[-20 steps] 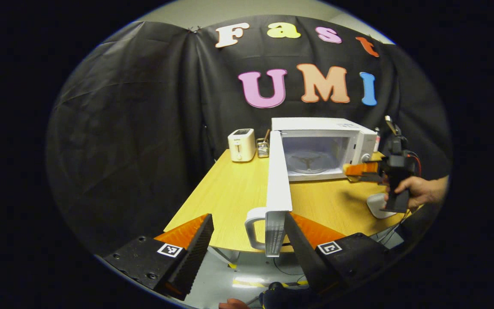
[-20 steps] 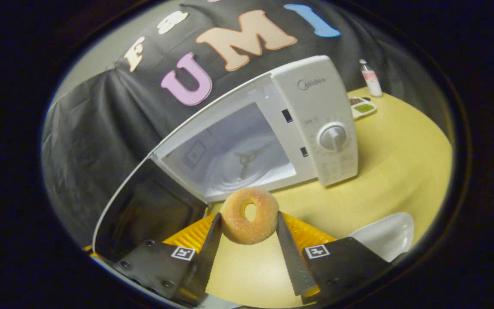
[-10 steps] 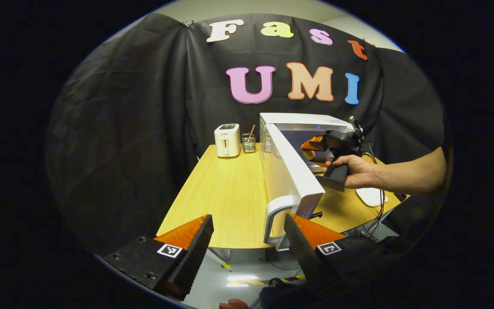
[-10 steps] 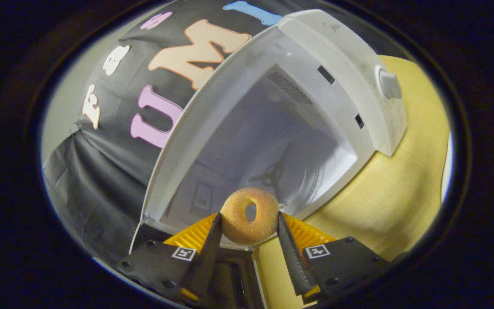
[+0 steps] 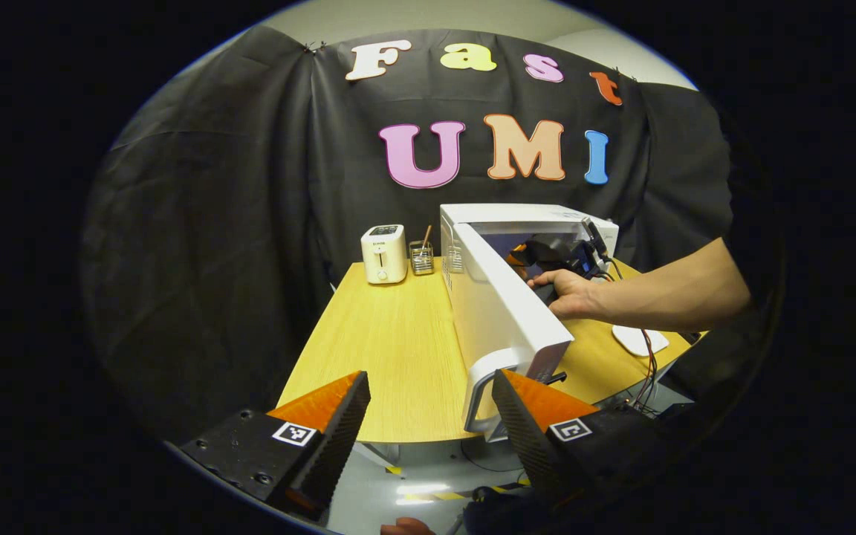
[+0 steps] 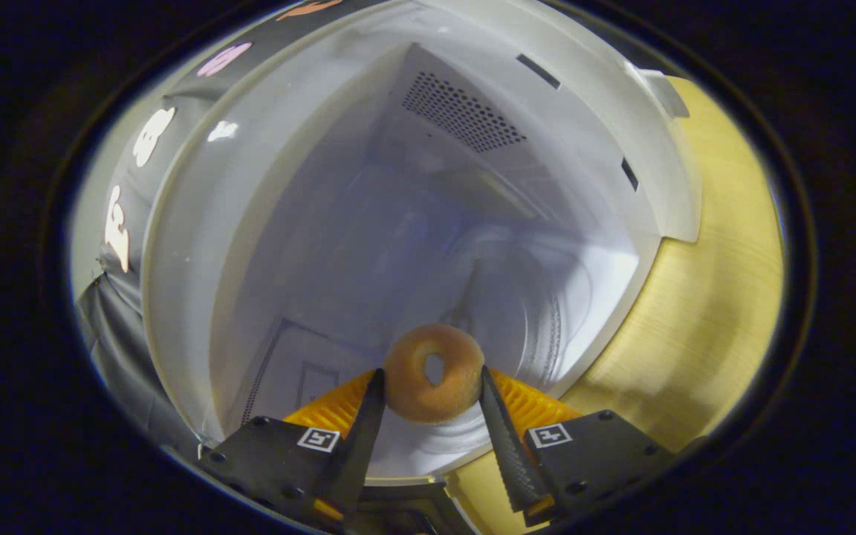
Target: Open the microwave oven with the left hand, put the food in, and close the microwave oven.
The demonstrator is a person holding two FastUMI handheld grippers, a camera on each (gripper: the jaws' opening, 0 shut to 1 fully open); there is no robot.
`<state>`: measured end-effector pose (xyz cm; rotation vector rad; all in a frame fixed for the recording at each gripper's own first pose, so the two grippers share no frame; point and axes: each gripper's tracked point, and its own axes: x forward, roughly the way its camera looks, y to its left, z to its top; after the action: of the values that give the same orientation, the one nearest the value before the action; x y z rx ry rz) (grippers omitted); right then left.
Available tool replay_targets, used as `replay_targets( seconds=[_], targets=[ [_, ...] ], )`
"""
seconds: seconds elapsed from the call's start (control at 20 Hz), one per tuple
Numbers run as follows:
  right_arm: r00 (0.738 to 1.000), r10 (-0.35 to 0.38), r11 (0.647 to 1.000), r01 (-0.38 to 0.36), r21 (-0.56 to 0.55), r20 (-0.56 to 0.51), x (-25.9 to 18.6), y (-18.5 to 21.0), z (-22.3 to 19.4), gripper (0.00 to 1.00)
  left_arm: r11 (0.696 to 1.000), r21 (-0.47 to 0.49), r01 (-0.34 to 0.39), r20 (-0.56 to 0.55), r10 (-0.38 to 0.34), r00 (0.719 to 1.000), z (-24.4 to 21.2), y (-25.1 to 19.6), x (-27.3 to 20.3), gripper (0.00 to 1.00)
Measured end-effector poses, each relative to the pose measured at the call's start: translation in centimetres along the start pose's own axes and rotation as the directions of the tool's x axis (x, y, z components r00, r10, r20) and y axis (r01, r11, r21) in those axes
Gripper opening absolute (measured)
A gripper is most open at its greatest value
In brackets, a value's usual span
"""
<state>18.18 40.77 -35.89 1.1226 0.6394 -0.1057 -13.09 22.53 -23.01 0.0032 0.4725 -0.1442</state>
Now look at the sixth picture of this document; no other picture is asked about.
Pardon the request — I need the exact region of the white microwave oven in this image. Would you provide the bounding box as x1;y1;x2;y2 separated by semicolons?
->
140;0;702;487

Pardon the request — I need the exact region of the black backdrop cloth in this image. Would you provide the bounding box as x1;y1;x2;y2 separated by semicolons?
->
75;0;343;461

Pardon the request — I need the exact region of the brown donut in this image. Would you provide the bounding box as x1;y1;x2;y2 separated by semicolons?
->
383;322;487;424

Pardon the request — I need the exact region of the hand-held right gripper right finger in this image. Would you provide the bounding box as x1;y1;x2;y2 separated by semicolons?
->
479;366;678;527

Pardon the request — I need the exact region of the glass turntable plate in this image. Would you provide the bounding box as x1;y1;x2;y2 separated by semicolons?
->
369;223;598;458

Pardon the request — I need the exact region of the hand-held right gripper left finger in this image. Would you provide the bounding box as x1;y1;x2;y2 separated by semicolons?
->
198;368;386;521

